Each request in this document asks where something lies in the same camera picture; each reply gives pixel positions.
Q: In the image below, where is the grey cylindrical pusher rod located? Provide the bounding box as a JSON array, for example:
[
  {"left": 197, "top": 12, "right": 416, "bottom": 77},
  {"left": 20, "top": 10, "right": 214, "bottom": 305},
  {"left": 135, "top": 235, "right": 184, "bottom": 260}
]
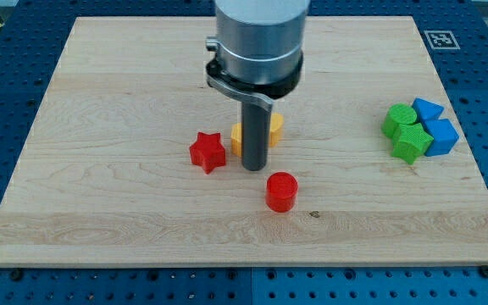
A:
[{"left": 241, "top": 103, "right": 271, "bottom": 171}]

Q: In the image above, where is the red star block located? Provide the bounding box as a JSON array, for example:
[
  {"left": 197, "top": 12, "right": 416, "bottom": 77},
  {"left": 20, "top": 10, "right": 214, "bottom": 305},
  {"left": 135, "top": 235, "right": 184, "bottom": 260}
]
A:
[{"left": 189, "top": 131, "right": 226, "bottom": 175}]

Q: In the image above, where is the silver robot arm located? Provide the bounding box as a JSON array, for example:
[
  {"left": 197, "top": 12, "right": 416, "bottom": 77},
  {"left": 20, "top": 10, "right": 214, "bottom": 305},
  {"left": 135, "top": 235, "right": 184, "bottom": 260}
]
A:
[{"left": 205, "top": 0, "right": 311, "bottom": 171}]

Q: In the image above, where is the yellow hexagon block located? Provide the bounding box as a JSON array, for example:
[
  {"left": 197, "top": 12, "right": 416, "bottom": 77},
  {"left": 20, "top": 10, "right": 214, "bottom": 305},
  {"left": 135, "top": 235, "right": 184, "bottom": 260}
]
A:
[{"left": 230, "top": 123, "right": 242, "bottom": 157}]

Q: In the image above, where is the green star block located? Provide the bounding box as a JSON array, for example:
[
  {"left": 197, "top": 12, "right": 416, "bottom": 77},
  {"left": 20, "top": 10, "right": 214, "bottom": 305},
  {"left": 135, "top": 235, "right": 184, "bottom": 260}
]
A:
[{"left": 391, "top": 123, "right": 434, "bottom": 165}]

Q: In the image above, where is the yellow heart block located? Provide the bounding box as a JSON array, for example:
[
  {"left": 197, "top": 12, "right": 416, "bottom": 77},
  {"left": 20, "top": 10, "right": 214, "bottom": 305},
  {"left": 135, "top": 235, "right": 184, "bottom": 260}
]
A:
[{"left": 269, "top": 113, "right": 285, "bottom": 147}]

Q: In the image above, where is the red cylinder block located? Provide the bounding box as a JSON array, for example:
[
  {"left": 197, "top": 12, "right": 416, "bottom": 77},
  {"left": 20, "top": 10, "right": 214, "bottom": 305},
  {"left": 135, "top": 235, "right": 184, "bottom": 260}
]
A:
[{"left": 265, "top": 172, "right": 298, "bottom": 213}]

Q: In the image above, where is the green cylinder block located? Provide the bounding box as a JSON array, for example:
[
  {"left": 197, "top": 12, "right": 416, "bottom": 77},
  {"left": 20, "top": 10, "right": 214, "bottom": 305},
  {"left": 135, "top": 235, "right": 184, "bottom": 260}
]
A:
[{"left": 381, "top": 103, "right": 418, "bottom": 138}]

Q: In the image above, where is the wooden board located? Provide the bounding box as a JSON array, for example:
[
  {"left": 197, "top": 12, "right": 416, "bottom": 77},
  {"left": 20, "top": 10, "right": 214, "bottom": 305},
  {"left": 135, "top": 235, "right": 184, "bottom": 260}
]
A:
[{"left": 0, "top": 16, "right": 488, "bottom": 268}]

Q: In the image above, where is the blue triangle block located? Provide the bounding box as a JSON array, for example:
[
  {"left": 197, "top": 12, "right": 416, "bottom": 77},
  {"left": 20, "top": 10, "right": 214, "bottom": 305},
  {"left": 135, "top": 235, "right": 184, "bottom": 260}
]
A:
[{"left": 412, "top": 97, "right": 444, "bottom": 122}]

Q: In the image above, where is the blue cube block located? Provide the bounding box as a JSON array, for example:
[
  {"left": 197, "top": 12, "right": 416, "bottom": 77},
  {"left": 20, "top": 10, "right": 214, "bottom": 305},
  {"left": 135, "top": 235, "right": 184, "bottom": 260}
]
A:
[{"left": 423, "top": 119, "right": 459, "bottom": 157}]

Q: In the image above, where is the fiducial marker tag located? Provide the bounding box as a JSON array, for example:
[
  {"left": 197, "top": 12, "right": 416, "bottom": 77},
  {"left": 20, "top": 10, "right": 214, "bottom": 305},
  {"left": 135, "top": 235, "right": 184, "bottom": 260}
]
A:
[{"left": 424, "top": 30, "right": 460, "bottom": 50}]

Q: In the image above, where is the blue perforated table plate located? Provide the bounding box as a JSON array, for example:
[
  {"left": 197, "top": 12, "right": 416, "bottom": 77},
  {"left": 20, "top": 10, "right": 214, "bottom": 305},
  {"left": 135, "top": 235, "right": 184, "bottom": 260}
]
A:
[{"left": 0, "top": 0, "right": 488, "bottom": 304}]

